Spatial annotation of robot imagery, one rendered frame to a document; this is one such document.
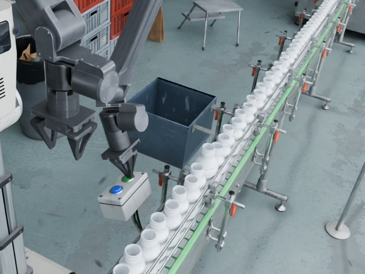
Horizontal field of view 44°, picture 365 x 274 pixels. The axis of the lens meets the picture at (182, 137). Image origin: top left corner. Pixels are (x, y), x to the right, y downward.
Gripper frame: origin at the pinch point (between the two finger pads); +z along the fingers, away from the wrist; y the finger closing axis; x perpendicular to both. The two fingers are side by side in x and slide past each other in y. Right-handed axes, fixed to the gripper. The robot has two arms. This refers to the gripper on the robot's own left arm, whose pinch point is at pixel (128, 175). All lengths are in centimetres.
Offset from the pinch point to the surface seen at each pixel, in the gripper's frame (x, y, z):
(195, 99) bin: 22, 87, 15
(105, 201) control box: 2.5, -9.6, 2.5
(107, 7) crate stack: 168, 233, -10
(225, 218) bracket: -21.2, 10.6, 20.3
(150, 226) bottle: -14.8, -15.2, 3.9
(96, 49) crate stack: 179, 216, 21
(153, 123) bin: 28, 56, 12
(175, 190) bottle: -14.6, -1.3, 3.0
